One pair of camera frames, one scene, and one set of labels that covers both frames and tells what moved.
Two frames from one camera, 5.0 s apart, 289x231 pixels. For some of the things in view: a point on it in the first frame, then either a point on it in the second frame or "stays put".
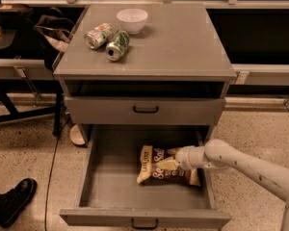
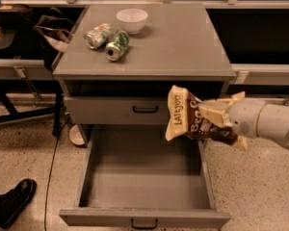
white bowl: [133, 19] stays put
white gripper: [184, 158] → [245, 116]
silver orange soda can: [99, 36] stays put
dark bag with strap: [54, 30] stays put
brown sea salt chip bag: [149, 173] → [184, 119]
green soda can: [115, 49] stays put
